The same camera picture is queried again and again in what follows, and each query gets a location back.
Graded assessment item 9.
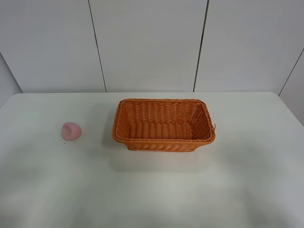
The pink peach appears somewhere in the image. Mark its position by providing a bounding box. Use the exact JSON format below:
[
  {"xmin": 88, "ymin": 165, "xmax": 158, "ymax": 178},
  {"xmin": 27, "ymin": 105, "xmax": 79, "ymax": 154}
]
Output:
[{"xmin": 61, "ymin": 122, "xmax": 82, "ymax": 141}]

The orange wicker basket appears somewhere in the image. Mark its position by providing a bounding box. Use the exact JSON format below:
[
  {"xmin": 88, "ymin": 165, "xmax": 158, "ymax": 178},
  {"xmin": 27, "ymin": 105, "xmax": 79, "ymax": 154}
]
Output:
[{"xmin": 112, "ymin": 99, "xmax": 216, "ymax": 152}]

